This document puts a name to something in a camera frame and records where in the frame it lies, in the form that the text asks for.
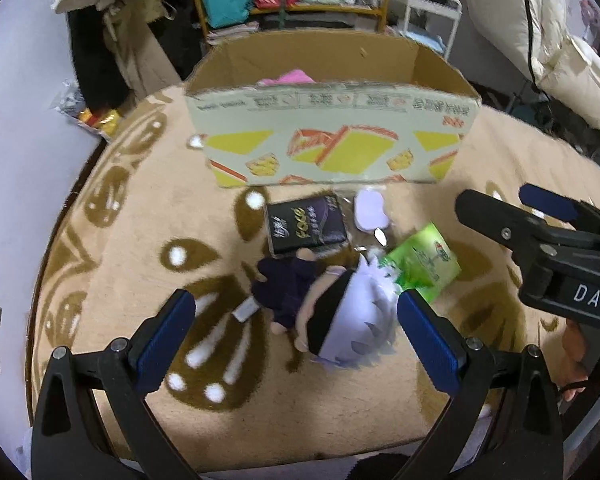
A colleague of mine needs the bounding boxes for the pile of yellow packets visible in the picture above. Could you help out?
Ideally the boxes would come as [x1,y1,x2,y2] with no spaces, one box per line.
[50,80,124,142]

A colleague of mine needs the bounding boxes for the pale pink plush toy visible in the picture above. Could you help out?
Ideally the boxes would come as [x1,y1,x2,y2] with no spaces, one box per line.
[279,68,317,86]

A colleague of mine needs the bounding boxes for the purple bean-shaped pad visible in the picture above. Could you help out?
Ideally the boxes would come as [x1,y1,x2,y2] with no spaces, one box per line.
[352,187,392,234]

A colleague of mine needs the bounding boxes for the printed cardboard box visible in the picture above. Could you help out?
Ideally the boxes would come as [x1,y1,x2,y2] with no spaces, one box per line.
[184,29,482,190]

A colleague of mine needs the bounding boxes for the black hanging coat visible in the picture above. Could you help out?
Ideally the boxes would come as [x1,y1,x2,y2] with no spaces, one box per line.
[67,9,132,112]

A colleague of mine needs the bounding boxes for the white trolley cart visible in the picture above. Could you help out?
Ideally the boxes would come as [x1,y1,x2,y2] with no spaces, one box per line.
[397,0,464,62]

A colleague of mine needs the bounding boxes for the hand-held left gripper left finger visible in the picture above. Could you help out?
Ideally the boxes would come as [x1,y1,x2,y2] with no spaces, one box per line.
[30,288,201,480]

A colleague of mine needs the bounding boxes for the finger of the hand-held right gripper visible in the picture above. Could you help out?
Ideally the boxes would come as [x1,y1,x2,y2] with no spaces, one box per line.
[519,183,600,233]
[455,189,548,261]

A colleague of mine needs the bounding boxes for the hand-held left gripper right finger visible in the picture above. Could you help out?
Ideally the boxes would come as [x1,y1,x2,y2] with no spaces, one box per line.
[396,289,566,480]

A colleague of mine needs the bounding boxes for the person's right hand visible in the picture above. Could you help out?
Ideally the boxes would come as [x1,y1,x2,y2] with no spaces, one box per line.
[560,319,592,403]

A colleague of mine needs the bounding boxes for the white bedding pile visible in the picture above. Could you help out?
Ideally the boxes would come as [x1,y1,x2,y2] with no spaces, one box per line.
[457,0,600,132]

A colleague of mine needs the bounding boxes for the white-haired plush doll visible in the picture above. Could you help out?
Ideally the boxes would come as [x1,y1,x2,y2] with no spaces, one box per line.
[232,247,399,374]

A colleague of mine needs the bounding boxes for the green tissue pack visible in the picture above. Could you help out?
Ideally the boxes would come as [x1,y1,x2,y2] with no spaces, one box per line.
[377,222,463,304]

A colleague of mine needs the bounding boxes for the black tissue pack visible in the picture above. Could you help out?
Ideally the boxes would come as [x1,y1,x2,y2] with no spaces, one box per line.
[263,195,349,259]

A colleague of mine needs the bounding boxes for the beige hanging coat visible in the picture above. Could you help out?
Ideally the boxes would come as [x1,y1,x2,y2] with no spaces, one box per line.
[102,0,184,102]

